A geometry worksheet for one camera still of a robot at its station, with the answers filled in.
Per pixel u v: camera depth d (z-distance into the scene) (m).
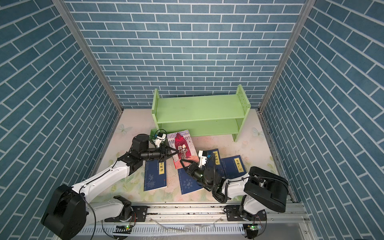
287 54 0.87
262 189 0.45
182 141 0.80
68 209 0.40
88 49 0.85
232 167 0.90
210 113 1.12
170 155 0.72
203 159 0.74
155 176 0.85
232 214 0.74
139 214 0.74
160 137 0.77
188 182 0.83
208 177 0.60
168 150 0.74
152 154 0.69
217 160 0.91
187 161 0.75
